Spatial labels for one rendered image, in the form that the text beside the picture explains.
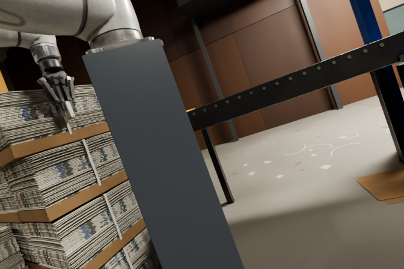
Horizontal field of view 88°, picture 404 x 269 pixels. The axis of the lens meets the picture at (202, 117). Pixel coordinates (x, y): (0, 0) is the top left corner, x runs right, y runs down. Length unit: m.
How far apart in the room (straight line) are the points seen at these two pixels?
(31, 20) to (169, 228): 0.57
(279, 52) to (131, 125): 3.95
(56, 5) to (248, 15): 4.07
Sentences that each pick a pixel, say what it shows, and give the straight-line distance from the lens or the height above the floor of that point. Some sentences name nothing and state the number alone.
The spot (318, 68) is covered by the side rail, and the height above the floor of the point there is 0.77.
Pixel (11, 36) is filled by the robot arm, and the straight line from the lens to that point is 1.02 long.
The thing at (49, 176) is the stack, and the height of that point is 0.74.
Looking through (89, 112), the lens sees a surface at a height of 0.94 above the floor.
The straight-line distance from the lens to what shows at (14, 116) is 0.96.
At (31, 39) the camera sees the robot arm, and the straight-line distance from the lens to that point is 1.03.
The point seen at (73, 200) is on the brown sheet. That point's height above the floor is 0.63.
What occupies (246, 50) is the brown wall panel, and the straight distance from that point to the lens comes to 4.34.
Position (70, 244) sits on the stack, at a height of 0.51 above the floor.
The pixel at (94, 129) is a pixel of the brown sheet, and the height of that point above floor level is 0.86.
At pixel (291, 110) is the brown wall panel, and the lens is 4.33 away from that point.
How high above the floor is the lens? 0.77
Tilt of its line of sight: 1 degrees down
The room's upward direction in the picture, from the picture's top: 20 degrees counter-clockwise
